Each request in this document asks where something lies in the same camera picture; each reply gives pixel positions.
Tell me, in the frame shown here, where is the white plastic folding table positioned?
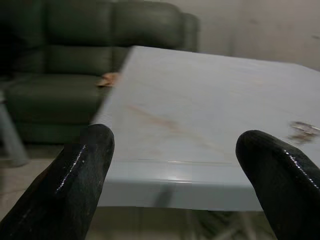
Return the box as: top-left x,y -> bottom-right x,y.
89,45 -> 320,240

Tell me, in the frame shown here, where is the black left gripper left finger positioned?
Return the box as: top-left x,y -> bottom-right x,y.
0,123 -> 116,240

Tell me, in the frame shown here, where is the grey metal furniture leg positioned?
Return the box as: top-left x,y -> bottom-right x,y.
0,91 -> 29,168

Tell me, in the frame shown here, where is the dark green leather sofa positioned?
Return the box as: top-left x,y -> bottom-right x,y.
0,0 -> 201,145

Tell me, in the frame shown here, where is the small orange scrap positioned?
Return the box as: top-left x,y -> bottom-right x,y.
96,72 -> 122,88

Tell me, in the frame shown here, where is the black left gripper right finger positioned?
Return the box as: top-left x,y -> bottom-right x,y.
235,129 -> 320,240

